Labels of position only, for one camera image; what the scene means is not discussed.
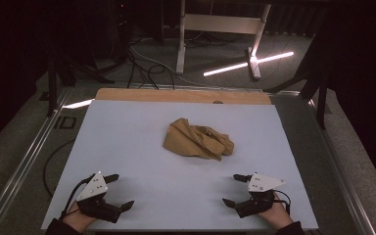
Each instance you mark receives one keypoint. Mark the metal floor rail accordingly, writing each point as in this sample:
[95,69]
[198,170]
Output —
[19,169]
[342,176]

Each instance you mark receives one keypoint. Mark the person's right hand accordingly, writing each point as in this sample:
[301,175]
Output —
[277,215]

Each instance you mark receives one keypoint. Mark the white light tube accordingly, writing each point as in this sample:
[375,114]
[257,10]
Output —
[228,68]

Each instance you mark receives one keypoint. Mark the tan pants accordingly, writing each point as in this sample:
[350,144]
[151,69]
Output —
[189,143]

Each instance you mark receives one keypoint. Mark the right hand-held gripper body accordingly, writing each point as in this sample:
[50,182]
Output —
[261,182]

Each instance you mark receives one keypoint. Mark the white desk frame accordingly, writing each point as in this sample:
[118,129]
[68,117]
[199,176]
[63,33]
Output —
[222,23]

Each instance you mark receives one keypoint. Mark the person's left hand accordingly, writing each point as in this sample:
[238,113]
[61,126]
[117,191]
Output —
[76,220]

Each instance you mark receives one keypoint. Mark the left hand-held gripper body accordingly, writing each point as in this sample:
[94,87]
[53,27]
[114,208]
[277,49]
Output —
[93,189]

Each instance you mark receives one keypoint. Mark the black metal stand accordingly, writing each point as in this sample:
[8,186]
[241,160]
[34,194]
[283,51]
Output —
[321,104]
[51,84]

